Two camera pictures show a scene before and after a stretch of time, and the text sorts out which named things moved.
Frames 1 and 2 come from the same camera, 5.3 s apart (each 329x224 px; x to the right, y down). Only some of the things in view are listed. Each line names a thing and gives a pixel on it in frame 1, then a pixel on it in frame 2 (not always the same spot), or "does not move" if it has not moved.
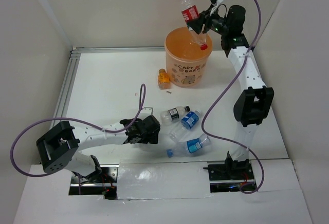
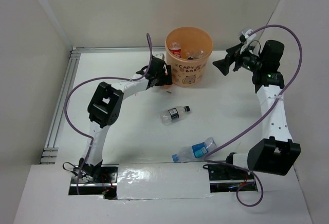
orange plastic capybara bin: x=186 y=62 does not move
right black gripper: x=196 y=24 -> x=223 y=64
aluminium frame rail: x=64 y=97 does not move
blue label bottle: x=186 y=147 -> x=196 y=152
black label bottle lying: x=167 y=116 does not move
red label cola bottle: x=190 y=11 -> x=175 y=48
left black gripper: x=151 y=138 -> x=166 y=79
